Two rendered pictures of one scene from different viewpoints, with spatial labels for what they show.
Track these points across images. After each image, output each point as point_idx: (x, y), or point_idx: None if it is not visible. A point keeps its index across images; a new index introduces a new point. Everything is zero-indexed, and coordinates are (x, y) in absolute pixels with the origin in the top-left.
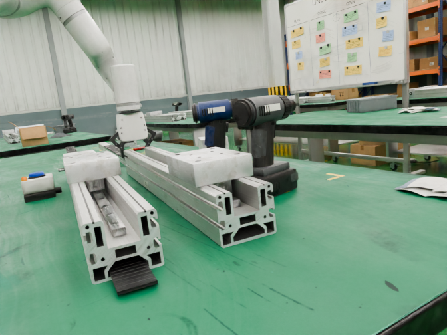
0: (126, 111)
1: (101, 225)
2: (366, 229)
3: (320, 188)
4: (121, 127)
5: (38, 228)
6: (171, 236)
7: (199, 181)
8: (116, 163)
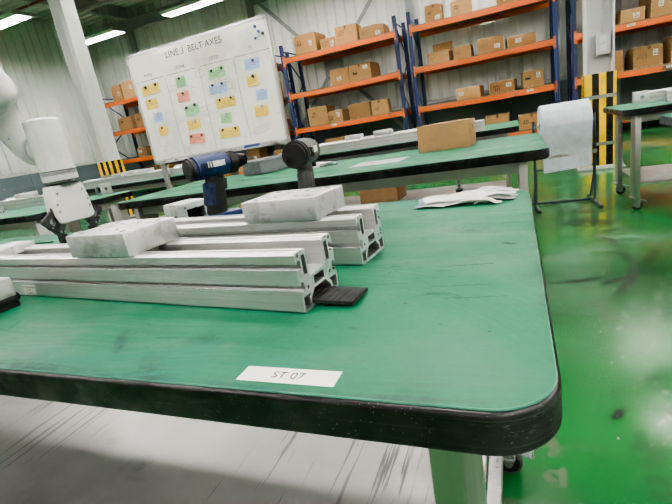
0: (62, 181)
1: (304, 252)
2: (442, 229)
3: None
4: (57, 204)
5: (94, 323)
6: None
7: (318, 213)
8: (172, 224)
